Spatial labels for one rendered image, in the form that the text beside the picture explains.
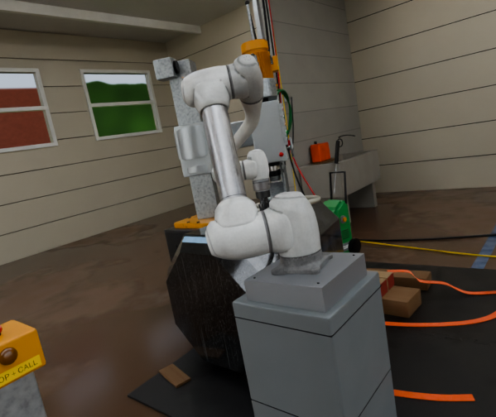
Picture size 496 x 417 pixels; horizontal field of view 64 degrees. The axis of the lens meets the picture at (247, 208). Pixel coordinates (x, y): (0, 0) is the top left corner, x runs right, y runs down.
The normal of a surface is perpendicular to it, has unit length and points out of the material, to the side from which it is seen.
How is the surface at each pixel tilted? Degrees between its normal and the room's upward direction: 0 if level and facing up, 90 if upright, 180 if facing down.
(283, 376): 90
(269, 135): 90
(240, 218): 62
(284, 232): 89
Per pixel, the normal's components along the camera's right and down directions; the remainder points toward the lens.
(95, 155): 0.76, -0.03
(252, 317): -0.62, 0.25
